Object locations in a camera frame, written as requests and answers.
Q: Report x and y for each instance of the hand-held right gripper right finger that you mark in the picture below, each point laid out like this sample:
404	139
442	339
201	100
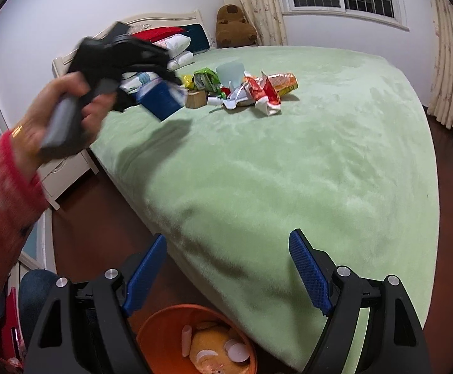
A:
308	272

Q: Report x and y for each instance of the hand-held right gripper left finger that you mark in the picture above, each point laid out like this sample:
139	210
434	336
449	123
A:
148	272

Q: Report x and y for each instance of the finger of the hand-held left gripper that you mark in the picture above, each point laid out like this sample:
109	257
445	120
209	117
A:
124	101
170	74

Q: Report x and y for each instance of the blue cardboard box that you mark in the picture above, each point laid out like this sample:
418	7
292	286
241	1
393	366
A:
162	99

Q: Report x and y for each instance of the orange plastic bucket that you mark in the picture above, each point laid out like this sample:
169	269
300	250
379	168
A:
156	335

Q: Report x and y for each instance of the person's left forearm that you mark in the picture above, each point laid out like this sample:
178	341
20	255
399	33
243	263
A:
0	210

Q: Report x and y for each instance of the person's left hand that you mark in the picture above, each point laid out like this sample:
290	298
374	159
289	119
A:
43	113

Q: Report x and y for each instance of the yellow snack packet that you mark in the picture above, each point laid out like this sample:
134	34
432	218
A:
188	81

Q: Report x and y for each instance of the white floral quilt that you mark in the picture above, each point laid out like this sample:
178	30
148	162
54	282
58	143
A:
175	43

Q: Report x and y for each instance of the green snack packet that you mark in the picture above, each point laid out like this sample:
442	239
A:
205	78

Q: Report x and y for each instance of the small white bottle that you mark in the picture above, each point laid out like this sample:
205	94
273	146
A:
215	100

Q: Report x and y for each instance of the cream bed headboard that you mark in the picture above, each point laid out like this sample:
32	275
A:
164	19

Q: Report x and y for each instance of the translucent plastic cup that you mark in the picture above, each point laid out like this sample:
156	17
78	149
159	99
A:
230	73

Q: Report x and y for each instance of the brown plush toy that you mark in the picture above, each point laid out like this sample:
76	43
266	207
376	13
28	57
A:
234	27

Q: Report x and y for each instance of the white nightstand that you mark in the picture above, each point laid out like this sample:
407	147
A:
66	171

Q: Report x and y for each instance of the yellow soft toy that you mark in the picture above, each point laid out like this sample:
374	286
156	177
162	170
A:
210	346

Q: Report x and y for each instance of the white round lid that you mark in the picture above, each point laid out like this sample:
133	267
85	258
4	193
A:
237	351

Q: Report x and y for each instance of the red orange snack packet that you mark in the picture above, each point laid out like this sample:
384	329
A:
277	83

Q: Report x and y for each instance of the cream floral curtain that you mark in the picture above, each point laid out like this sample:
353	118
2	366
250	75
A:
255	4
448	66

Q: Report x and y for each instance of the green bed blanket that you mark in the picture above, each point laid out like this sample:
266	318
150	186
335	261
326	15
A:
288	163

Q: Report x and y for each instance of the person's leg in jeans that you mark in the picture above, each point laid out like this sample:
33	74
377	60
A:
35	304

